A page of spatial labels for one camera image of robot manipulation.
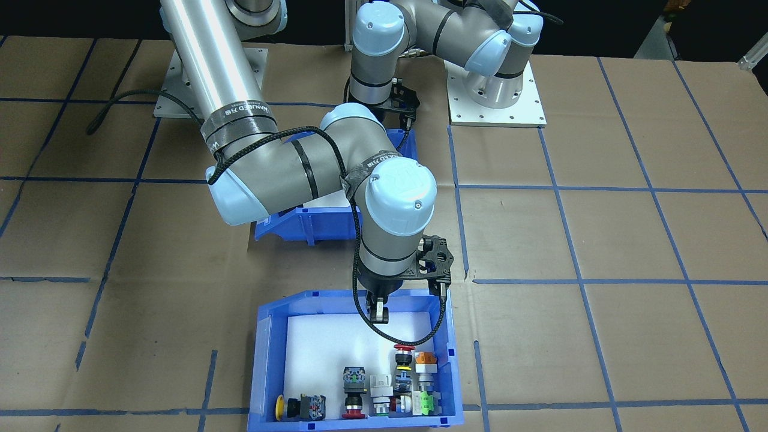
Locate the green and white switch block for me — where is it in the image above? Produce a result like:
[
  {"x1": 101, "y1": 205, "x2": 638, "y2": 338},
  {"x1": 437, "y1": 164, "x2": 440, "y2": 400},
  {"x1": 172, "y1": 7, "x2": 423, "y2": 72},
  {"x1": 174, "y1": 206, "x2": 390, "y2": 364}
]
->
[{"x1": 414, "y1": 390, "x2": 442, "y2": 416}]

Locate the red mushroom button black block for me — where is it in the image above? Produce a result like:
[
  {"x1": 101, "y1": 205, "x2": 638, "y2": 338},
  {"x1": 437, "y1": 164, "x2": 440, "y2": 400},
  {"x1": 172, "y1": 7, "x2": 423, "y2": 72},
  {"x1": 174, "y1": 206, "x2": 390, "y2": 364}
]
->
[{"x1": 342, "y1": 366, "x2": 368, "y2": 419}]

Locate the red emergency stop yellow ring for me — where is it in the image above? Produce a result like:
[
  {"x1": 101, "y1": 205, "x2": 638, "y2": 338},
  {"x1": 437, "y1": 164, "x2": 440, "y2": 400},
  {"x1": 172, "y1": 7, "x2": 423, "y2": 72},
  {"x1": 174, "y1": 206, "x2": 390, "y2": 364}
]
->
[{"x1": 393, "y1": 344, "x2": 416, "y2": 392}]

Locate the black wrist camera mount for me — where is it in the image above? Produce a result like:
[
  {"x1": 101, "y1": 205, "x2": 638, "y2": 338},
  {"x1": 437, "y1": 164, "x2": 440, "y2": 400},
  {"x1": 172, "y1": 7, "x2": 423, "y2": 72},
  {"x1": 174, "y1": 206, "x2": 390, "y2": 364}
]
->
[
  {"x1": 414, "y1": 236, "x2": 454, "y2": 286},
  {"x1": 389, "y1": 81, "x2": 421, "y2": 130}
]

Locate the blue bin with capacitors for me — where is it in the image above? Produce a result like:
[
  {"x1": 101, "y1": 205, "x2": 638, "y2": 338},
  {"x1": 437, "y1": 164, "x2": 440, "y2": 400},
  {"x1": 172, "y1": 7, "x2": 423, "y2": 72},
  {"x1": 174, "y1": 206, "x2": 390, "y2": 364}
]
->
[{"x1": 254, "y1": 128, "x2": 419, "y2": 244}]

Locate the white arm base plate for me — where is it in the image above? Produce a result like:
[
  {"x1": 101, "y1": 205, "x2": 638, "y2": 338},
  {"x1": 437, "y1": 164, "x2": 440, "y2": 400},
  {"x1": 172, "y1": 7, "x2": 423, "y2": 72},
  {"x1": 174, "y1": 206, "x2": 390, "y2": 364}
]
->
[
  {"x1": 154, "y1": 48, "x2": 269, "y2": 119},
  {"x1": 447, "y1": 57, "x2": 548, "y2": 128}
]

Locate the orange push button silver body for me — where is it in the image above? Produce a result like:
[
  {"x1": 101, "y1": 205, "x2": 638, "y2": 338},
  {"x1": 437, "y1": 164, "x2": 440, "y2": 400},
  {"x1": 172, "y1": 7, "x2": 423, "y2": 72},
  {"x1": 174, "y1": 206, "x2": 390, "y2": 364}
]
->
[{"x1": 414, "y1": 352, "x2": 439, "y2": 391}]

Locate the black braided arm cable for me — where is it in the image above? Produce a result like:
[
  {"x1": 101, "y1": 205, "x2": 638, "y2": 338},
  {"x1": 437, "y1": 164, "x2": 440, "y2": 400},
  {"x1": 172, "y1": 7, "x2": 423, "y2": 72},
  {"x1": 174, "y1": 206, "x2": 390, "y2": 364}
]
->
[
  {"x1": 86, "y1": 90, "x2": 448, "y2": 343},
  {"x1": 465, "y1": 0, "x2": 565, "y2": 28}
]

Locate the white push button green centre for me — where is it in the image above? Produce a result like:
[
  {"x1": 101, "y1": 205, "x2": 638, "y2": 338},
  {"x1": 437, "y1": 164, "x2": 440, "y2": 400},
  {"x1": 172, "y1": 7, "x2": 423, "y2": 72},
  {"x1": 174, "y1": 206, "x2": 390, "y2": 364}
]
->
[{"x1": 369, "y1": 375, "x2": 394, "y2": 416}]

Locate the yellow push button switch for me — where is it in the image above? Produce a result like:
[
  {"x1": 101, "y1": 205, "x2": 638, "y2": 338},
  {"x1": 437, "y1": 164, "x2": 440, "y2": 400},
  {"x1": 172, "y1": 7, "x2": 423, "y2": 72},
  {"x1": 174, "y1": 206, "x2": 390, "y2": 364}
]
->
[{"x1": 275, "y1": 393, "x2": 328, "y2": 421}]

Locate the blue bin with push buttons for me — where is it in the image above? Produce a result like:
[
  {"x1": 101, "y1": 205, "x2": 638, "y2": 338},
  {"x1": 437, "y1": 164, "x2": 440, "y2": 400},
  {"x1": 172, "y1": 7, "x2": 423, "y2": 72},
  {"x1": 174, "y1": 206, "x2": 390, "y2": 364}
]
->
[{"x1": 246, "y1": 288, "x2": 466, "y2": 432}]

